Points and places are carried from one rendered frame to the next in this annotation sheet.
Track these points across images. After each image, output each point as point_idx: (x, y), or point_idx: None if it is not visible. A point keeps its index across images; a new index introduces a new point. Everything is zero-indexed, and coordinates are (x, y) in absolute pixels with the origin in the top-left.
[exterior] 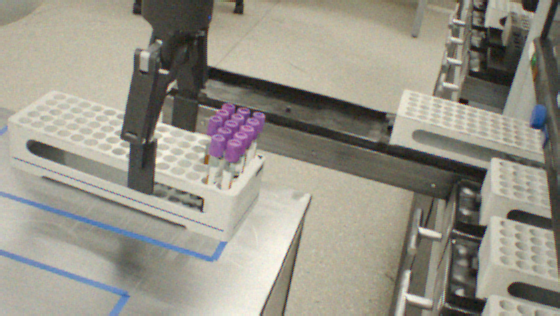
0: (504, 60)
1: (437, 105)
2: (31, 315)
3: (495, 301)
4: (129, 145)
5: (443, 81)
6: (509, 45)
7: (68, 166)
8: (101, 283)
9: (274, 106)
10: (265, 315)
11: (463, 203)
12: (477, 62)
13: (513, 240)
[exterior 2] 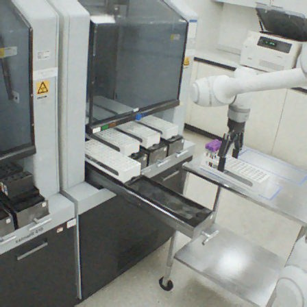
0: (16, 194)
1: (118, 164)
2: (253, 158)
3: (167, 129)
4: (238, 153)
5: (38, 223)
6: (16, 186)
7: (250, 182)
8: (240, 160)
9: (169, 201)
10: None
11: (138, 155)
12: (30, 200)
13: (149, 134)
